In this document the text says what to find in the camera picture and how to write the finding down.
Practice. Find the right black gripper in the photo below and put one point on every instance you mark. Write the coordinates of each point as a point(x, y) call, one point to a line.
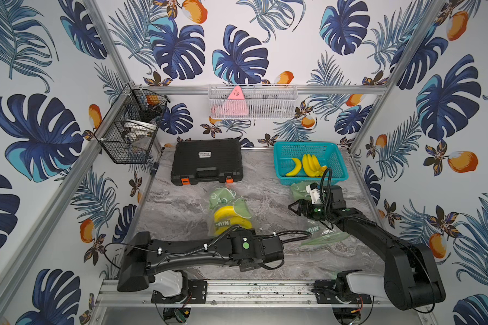
point(301, 204)

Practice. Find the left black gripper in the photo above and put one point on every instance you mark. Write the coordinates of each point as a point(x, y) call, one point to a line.
point(277, 247)

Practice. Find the yellow bananas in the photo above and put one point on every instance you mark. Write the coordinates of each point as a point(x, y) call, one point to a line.
point(228, 216)

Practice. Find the yellow banana from bag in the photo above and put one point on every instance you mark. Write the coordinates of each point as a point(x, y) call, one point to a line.
point(312, 167)

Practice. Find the yellow single banana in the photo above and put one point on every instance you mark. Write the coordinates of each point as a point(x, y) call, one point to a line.
point(297, 168)

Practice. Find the zip-top bag with bananas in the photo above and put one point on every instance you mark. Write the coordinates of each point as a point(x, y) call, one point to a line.
point(222, 197)

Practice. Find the zip-top bag green print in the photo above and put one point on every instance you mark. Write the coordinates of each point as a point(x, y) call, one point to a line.
point(321, 234)

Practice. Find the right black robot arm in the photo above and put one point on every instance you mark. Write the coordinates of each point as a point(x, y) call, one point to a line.
point(411, 278)

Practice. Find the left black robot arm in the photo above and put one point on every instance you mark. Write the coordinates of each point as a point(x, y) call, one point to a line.
point(144, 257)

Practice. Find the teal plastic basket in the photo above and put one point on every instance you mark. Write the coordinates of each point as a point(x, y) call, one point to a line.
point(328, 154)

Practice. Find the black plastic tool case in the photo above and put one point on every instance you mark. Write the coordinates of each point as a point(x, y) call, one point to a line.
point(200, 161)

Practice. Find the pink triangle card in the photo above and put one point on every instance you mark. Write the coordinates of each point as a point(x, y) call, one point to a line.
point(235, 105)

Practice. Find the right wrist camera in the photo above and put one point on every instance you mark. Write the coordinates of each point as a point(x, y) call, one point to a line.
point(314, 193)

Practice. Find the aluminium front rail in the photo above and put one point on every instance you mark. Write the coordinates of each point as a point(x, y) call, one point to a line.
point(242, 293)

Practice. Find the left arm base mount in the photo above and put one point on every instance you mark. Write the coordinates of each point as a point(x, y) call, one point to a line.
point(183, 292)

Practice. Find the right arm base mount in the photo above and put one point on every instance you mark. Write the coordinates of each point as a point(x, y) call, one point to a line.
point(337, 292)

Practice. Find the clear mesh wall tray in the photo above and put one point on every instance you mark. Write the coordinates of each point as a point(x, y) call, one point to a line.
point(264, 101)

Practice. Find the black wire basket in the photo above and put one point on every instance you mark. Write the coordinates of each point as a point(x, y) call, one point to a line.
point(132, 125)

